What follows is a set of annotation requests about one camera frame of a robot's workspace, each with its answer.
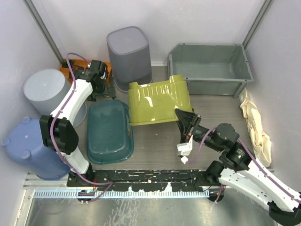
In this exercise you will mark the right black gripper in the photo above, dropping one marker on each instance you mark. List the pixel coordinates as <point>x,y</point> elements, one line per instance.
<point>187,122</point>

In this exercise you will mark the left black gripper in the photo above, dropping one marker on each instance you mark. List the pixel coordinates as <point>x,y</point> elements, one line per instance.
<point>108,92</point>

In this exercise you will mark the yellow plastic basin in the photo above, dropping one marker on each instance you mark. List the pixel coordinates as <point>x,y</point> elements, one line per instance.
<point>156,102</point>

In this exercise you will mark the dark grey ribbed bin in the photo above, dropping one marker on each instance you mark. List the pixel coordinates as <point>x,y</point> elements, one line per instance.
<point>129,55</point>

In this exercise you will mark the green translucent basin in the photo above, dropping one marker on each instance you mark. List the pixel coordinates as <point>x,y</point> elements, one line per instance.
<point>110,137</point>

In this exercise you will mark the grey storage crate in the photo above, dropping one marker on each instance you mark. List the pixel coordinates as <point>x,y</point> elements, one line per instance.
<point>219,70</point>

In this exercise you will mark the light grey round bin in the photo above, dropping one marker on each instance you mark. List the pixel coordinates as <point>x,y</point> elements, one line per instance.
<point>51,94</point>

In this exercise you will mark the blue plastic bucket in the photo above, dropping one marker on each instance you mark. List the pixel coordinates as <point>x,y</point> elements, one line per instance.
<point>24,145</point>

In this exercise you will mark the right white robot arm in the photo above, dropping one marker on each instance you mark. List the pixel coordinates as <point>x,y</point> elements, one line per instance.
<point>238,168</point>

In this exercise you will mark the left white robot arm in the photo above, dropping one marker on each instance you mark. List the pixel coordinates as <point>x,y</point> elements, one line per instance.
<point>57,129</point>

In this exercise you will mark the black item top-left compartment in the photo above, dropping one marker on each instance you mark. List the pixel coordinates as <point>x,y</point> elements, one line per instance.
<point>65,63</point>

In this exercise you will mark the cream cloth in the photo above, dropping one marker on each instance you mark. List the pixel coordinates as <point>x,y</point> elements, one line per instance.
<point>261,142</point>

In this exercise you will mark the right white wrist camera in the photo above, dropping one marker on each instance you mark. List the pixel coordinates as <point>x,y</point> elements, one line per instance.
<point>184,150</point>

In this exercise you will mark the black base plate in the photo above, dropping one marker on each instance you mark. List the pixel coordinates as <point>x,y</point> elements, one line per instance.
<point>151,180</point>

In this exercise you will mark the white slotted cable duct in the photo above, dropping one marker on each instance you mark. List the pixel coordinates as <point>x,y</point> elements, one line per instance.
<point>78,193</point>

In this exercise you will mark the aluminium rail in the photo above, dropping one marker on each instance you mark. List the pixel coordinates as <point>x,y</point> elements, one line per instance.
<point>34,182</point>

